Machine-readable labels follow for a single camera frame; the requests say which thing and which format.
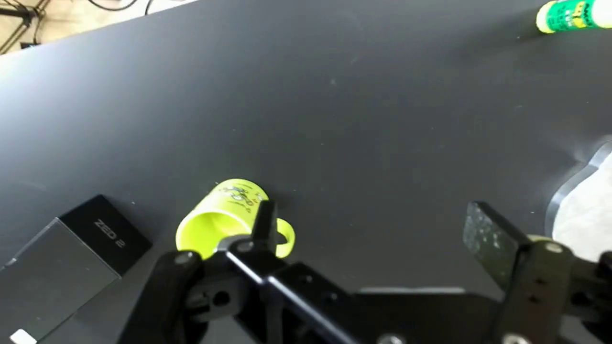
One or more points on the black camera tripod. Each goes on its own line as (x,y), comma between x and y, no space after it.
(19,20)

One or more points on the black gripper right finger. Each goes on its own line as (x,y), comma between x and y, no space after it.
(490,242)

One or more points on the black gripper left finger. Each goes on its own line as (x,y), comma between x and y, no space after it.
(172,288)

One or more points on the green and yellow glue stick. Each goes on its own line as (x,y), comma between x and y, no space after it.
(574,17)

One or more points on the white mandoline slicer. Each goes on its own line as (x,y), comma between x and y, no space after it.
(589,204)

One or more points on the yellow-green mug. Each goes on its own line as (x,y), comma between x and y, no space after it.
(216,217)

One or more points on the black ZED 2 box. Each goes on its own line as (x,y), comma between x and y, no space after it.
(57,275)

